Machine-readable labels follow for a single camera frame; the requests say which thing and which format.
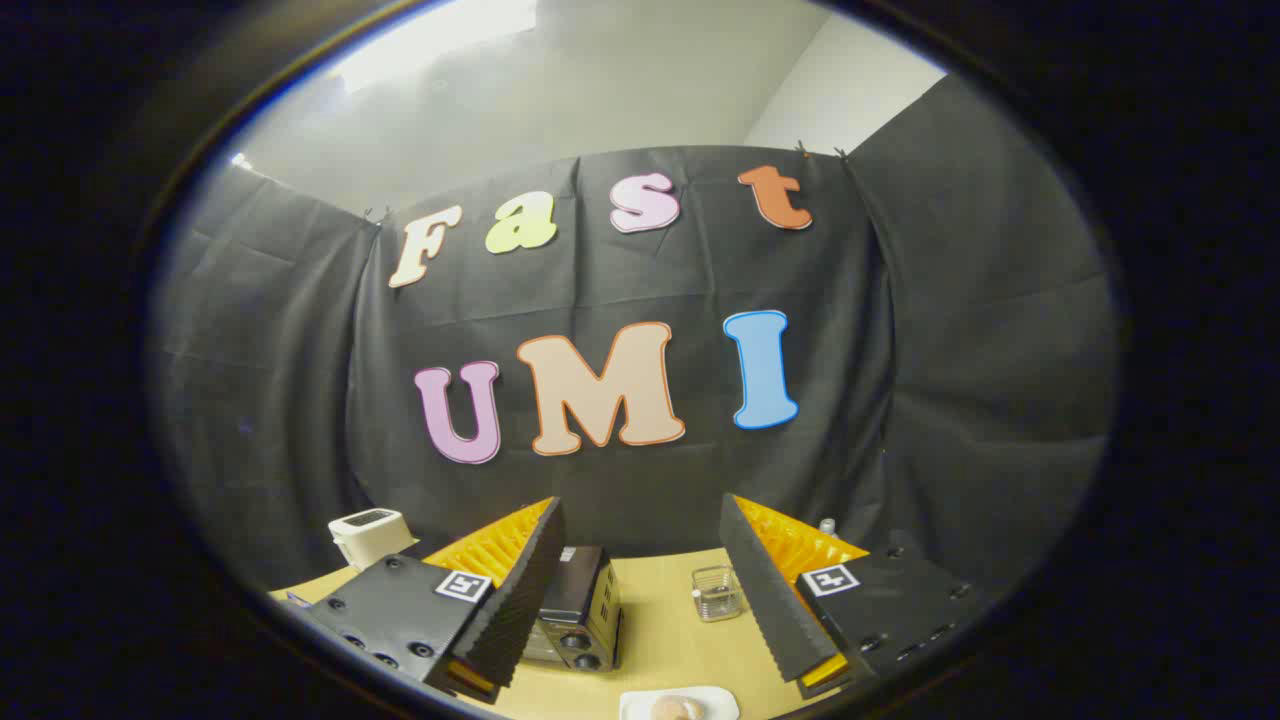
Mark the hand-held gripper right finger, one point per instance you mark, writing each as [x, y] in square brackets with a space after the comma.
[768, 600]

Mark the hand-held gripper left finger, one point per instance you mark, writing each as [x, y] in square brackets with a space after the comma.
[530, 590]

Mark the black toaster oven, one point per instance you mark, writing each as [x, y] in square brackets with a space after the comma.
[582, 612]

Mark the round glazed bread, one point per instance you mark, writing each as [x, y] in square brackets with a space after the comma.
[677, 708]

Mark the white toaster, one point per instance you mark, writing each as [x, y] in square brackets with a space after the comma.
[368, 535]

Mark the clear glass cup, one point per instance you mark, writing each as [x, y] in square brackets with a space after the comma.
[716, 594]

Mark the white plate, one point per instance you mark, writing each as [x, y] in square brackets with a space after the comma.
[640, 706]

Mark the black backdrop cloth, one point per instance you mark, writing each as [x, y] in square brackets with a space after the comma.
[640, 340]

